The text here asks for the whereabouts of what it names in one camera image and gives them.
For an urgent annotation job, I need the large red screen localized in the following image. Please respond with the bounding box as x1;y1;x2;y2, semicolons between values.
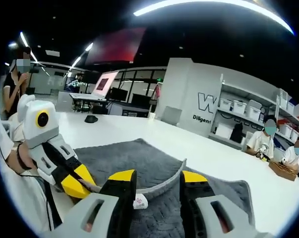
84;27;147;65

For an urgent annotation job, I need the open laptop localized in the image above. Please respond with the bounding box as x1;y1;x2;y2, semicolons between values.
69;70;120;102

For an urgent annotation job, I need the row of white storage boxes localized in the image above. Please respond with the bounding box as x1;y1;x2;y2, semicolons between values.
218;89;299;139

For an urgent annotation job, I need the wooden tray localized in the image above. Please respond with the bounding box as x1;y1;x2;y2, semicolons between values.
268;161;299;182

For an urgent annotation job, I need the person's left hand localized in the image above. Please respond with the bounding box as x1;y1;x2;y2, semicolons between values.
22;148;39;171

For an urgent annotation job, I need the grey chair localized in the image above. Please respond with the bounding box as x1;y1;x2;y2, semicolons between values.
161;106;182;126

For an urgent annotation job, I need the black wrist strap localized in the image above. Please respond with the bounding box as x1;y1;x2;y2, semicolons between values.
17;143;33;172

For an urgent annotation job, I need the grey towel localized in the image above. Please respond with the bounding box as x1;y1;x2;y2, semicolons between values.
73;138;256;238

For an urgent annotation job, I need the grey metal shelf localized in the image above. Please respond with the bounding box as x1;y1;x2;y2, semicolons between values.
208;73;299;174

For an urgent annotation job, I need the black monitor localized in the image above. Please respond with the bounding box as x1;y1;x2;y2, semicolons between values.
109;88;129;102
131;93;150;110

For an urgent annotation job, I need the white cardboard box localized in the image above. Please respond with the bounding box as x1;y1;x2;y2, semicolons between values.
216;123;233;139

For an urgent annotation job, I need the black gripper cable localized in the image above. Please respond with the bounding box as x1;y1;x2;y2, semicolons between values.
0;133;63;233

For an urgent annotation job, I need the long ceiling light strip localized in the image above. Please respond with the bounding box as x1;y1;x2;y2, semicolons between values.
133;0;295;35

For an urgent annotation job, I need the black bag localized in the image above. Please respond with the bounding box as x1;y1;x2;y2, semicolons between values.
230;122;244;143

